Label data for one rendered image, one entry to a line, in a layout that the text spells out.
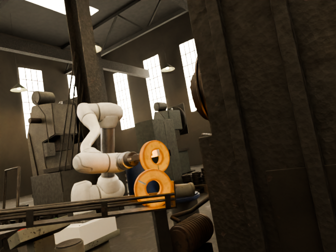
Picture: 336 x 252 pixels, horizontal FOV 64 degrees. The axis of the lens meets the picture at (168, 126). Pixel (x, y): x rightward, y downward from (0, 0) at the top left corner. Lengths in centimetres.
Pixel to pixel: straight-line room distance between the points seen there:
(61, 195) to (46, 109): 300
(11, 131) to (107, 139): 1201
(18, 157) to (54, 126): 737
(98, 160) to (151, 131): 366
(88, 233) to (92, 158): 69
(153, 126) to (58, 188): 195
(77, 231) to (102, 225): 19
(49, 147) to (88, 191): 447
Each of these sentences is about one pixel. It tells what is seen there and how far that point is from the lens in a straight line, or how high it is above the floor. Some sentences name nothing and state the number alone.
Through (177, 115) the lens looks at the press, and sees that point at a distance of 958.
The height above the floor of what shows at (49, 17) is 760.
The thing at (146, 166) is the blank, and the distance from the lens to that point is 119.
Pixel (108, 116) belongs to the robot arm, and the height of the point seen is 115.
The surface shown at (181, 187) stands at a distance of 114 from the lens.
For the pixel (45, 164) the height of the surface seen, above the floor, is 104.
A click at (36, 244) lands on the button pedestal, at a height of 53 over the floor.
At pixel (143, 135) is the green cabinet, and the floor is 124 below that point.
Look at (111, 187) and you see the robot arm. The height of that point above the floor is 65.
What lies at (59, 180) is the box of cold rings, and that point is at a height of 70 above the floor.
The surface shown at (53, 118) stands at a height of 202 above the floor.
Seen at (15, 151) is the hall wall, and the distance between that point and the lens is 1379.
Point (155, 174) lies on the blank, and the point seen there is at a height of 76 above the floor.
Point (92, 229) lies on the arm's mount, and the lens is 196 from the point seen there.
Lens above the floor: 84
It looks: 6 degrees up
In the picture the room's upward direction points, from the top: 10 degrees counter-clockwise
